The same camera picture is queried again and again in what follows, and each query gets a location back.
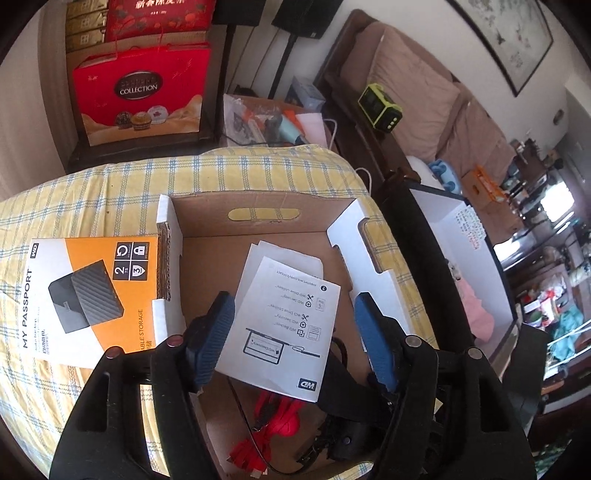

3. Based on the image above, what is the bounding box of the clear bag of tools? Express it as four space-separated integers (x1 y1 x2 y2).
223 92 334 149

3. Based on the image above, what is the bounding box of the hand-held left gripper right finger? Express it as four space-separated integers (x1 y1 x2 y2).
353 293 539 480

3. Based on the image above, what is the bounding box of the orange white hard drive box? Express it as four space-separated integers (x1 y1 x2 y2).
16 233 185 370

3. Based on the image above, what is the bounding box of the framed painting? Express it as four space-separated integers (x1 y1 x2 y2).
445 0 555 97

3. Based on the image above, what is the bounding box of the light blue plastic toy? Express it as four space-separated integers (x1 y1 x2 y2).
427 159 462 193

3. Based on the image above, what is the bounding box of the black white storage box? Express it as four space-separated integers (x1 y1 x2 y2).
374 168 546 416

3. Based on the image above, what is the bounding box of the white instruction booklet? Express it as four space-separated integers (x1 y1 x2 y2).
215 256 342 403

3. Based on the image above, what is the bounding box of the black cable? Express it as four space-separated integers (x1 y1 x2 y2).
228 337 352 475

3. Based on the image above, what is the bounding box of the red gift box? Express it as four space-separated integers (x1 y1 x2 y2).
102 0 218 45

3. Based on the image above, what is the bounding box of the white charger cable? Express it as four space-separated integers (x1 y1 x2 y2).
323 117 376 197

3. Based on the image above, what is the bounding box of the cluttered shelf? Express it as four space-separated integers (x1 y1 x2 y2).
499 138 591 398

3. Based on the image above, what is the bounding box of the red gift bag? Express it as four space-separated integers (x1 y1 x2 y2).
71 41 211 148

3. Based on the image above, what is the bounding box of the blue white carton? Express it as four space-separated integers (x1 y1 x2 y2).
286 76 327 112

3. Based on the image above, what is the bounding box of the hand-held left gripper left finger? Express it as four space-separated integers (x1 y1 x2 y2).
48 292 237 480

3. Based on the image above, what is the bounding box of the red cable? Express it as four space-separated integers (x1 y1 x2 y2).
226 390 308 468

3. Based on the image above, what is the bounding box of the green yellow device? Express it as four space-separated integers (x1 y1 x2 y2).
359 83 404 134

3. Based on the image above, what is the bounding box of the white cardboard tray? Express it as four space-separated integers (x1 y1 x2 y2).
156 194 432 480

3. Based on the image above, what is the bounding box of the orange carton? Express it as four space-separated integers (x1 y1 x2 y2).
462 166 509 209

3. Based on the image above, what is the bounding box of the brown sofa cushion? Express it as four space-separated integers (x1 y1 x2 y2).
436 97 514 185
372 25 462 163

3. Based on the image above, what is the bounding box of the dark wooden sofa frame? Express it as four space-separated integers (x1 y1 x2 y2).
314 9 514 210

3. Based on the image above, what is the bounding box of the black speaker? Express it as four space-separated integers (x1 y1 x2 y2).
271 0 332 40
212 0 274 28

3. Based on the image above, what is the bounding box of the black speaker stand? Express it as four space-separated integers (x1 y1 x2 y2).
269 34 302 99
216 25 232 136

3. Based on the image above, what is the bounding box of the white paper bag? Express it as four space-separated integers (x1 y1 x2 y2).
295 113 332 149

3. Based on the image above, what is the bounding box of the pink cloth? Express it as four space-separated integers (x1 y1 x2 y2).
455 279 498 343

